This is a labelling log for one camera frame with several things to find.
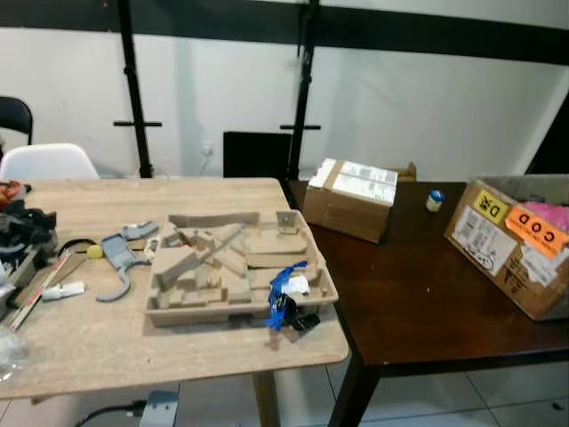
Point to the pink plastic bag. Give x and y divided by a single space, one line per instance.
555 216

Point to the large open cardboard box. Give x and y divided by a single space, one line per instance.
507 280

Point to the small white bottle blue cap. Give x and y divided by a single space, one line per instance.
435 201

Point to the dark brown wooden table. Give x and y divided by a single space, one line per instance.
418 294

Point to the small cardboard box white label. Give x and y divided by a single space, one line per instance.
342 213

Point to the small white paper scrap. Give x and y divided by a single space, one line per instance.
298 286

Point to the small black clip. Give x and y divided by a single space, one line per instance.
306 322

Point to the black stand pole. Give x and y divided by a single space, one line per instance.
132 80
303 89

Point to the blue plastic wrapper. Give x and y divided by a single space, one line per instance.
281 308

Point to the black flat panel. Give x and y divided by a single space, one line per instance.
253 156

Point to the moulded pulp packaging tray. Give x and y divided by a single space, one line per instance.
227 286

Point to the small grey plastic piece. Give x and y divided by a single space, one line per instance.
140 230

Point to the grey hooked plastic tool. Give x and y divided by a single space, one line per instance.
117 253

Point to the small yellow ball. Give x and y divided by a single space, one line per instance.
95 252

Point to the light wooden table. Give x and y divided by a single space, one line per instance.
107 347

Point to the white tube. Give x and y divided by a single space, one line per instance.
64 291

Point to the white plastic chair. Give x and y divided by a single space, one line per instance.
49 165

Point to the long wooden ruler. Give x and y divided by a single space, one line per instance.
40 289

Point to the black clutter pile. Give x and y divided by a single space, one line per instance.
25 231

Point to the orange red item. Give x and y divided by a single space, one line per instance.
11 191

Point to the black chair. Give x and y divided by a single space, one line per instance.
16 114

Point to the clear plastic bag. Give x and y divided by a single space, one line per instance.
11 354

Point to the white wall socket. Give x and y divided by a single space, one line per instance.
207 147

